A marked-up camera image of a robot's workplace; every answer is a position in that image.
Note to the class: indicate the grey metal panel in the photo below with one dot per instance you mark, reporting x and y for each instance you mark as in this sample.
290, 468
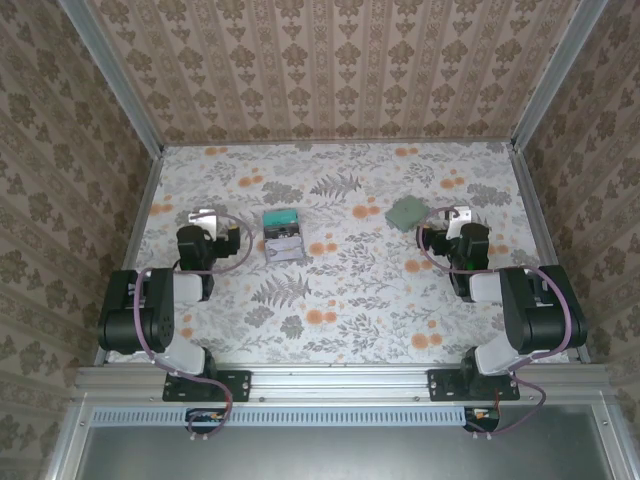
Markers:
340, 455

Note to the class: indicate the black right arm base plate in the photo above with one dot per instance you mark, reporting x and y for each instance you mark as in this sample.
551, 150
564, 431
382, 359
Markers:
442, 385

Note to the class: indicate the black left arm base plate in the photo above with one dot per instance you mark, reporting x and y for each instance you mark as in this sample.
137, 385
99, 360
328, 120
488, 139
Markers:
235, 385

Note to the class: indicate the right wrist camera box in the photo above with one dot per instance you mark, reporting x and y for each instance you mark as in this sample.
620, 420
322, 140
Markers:
459, 220

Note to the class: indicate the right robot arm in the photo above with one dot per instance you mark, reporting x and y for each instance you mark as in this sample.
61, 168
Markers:
530, 310

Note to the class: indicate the silver VIP card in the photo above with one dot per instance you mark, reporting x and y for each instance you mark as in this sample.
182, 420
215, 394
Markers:
285, 251

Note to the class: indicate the aluminium front frame rail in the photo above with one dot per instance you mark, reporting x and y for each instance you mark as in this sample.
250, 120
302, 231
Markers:
340, 382

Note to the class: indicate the aluminium side rail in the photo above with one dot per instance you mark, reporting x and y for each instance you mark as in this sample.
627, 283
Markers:
537, 210
142, 210

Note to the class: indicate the teal card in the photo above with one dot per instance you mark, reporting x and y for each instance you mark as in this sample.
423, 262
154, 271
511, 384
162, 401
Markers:
280, 218

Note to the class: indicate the aluminium frame post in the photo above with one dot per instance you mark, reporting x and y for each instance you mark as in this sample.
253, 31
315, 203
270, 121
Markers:
550, 75
112, 75

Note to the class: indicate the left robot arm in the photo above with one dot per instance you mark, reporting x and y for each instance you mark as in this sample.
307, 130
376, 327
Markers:
155, 310

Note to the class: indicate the green card holder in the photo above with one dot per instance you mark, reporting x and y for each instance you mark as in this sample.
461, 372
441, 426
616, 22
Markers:
406, 214

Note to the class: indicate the clear acrylic card stand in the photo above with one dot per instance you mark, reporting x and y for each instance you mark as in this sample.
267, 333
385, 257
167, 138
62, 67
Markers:
284, 237

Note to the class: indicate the black VIP card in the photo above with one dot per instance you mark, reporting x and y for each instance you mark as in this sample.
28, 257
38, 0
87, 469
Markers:
282, 233

